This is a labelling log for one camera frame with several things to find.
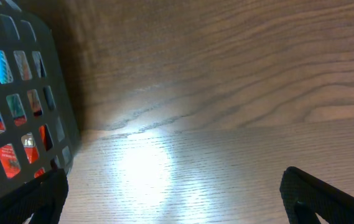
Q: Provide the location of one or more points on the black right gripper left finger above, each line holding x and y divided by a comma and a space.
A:
41, 200

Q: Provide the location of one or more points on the grey plastic lattice basket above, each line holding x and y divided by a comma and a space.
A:
38, 131

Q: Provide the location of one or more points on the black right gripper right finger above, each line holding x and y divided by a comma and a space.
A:
306, 198

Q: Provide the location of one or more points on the orange spaghetti packet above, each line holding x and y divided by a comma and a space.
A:
7, 155

